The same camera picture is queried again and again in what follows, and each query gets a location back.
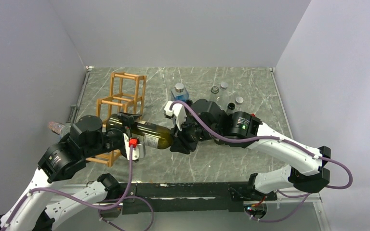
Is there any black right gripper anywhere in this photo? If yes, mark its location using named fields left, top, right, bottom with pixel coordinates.
left=170, top=114, right=221, bottom=154

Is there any dark green wine bottle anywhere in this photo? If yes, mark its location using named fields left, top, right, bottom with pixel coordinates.
left=106, top=114, right=173, bottom=149

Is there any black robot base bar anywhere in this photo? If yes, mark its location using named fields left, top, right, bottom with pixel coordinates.
left=122, top=181, right=277, bottom=215

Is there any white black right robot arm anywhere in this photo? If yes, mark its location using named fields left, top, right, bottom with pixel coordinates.
left=164, top=99, right=331, bottom=200

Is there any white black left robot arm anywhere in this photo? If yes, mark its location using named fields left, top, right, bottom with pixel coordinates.
left=0, top=113, right=140, bottom=231

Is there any wooden wine rack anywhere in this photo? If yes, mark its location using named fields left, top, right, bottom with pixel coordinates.
left=86, top=72, right=147, bottom=167

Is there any blue square glass bottle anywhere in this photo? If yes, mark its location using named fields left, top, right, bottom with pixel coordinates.
left=171, top=82, right=189, bottom=102

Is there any green wine bottle gold neck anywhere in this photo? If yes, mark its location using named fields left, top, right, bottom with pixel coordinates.
left=226, top=103, right=236, bottom=114

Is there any clear glass bottle open top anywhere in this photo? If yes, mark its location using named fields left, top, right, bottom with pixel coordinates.
left=210, top=86, right=219, bottom=101

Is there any small clear bottle silver cap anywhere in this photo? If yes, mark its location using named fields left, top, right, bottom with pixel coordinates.
left=235, top=96, right=244, bottom=112

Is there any grey microphone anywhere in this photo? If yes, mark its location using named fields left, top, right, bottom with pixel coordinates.
left=47, top=121, right=71, bottom=138

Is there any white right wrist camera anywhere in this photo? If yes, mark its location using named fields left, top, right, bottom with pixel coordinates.
left=164, top=101, right=186, bottom=131

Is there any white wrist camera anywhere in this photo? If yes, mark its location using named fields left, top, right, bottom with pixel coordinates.
left=120, top=134, right=146, bottom=161
left=164, top=101, right=186, bottom=131

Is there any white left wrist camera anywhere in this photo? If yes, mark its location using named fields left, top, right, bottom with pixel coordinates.
left=120, top=134, right=146, bottom=161

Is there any aluminium table edge rail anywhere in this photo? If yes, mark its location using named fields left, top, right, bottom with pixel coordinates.
left=66, top=66, right=95, bottom=125

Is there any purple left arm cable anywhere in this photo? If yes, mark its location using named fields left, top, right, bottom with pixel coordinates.
left=0, top=145, right=154, bottom=231

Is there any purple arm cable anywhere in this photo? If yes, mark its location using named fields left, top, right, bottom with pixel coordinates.
left=171, top=100, right=354, bottom=224
left=0, top=145, right=154, bottom=231

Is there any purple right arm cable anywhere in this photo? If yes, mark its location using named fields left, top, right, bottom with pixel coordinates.
left=171, top=100, right=354, bottom=224

